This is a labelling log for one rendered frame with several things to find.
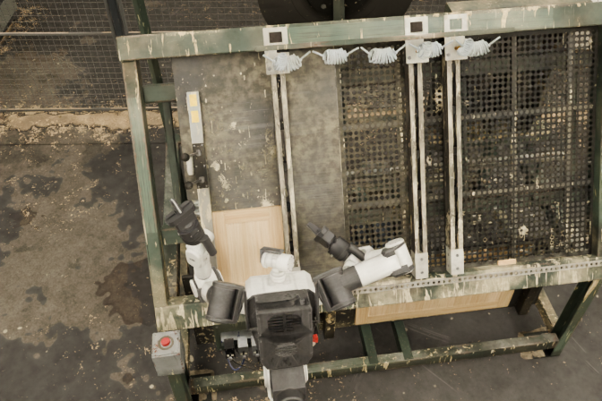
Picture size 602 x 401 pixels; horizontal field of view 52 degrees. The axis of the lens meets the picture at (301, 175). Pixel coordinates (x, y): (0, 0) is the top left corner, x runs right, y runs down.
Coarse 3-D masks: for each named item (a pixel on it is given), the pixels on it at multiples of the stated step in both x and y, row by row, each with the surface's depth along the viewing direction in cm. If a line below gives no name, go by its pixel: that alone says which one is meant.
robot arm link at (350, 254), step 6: (348, 246) 258; (354, 246) 256; (342, 252) 257; (348, 252) 257; (354, 252) 256; (360, 252) 256; (336, 258) 259; (342, 258) 257; (348, 258) 258; (354, 258) 257; (360, 258) 255; (348, 264) 255; (354, 264) 255
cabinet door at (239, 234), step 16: (256, 208) 275; (272, 208) 276; (224, 224) 275; (240, 224) 276; (256, 224) 277; (272, 224) 277; (224, 240) 276; (240, 240) 277; (256, 240) 278; (272, 240) 279; (224, 256) 278; (240, 256) 279; (256, 256) 280; (224, 272) 279; (240, 272) 280; (256, 272) 281
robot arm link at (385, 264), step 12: (396, 240) 240; (384, 252) 234; (360, 264) 235; (372, 264) 233; (384, 264) 233; (396, 264) 233; (360, 276) 232; (372, 276) 232; (384, 276) 234; (396, 276) 235
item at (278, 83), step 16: (288, 64) 254; (272, 80) 259; (272, 96) 260; (288, 128) 264; (288, 144) 265; (288, 160) 267; (288, 176) 268; (288, 192) 273; (288, 208) 272; (288, 224) 276; (288, 240) 274
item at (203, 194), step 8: (200, 112) 261; (200, 120) 262; (192, 128) 262; (200, 128) 262; (192, 136) 263; (200, 136) 263; (208, 184) 268; (200, 192) 268; (208, 192) 269; (200, 200) 269; (208, 200) 269; (200, 208) 270; (208, 208) 270; (208, 216) 271; (208, 224) 272; (216, 256) 277; (216, 264) 276
